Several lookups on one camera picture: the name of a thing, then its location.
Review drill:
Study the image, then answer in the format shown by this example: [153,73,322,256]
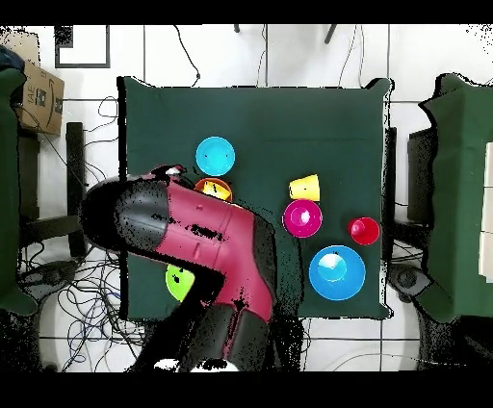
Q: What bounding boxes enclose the small orange-red bowl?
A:
[194,177,234,204]

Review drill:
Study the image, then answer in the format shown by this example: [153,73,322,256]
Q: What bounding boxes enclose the small light blue bowl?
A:
[195,136,237,177]

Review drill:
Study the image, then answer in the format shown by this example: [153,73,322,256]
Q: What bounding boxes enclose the yellow cup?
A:
[202,180,233,203]
[302,173,322,202]

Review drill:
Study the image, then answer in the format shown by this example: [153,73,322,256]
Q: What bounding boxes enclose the orange-yellow cup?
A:
[288,177,306,200]

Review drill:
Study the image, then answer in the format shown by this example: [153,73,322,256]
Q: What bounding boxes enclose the small magenta bowl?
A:
[281,198,324,240]

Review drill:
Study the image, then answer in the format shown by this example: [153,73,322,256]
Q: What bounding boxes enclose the white box stack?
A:
[478,140,493,284]

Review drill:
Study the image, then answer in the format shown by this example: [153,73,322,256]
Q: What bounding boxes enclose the black metal stand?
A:
[17,121,89,260]

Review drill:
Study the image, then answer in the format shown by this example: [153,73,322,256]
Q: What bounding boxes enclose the large green bowl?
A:
[165,264,196,302]

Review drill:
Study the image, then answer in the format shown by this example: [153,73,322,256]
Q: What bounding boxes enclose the dark green tablecloth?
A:
[117,75,395,321]

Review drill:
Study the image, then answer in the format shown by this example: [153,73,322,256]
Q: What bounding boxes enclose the cardboard box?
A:
[11,32,65,137]

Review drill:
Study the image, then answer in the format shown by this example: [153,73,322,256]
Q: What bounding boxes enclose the green cloth-covered table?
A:
[0,66,39,316]
[417,72,493,323]

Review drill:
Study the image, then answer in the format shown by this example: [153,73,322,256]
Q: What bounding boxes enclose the large blue bowl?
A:
[308,244,367,302]

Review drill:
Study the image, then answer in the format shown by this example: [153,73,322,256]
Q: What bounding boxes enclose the red cup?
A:
[347,217,381,246]

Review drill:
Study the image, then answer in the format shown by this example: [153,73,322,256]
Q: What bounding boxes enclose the black cable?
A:
[171,24,202,89]

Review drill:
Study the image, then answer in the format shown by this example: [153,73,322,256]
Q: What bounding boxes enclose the black square frame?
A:
[54,24,112,69]

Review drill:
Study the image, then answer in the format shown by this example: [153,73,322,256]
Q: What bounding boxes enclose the tangle of black cables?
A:
[16,95,155,372]

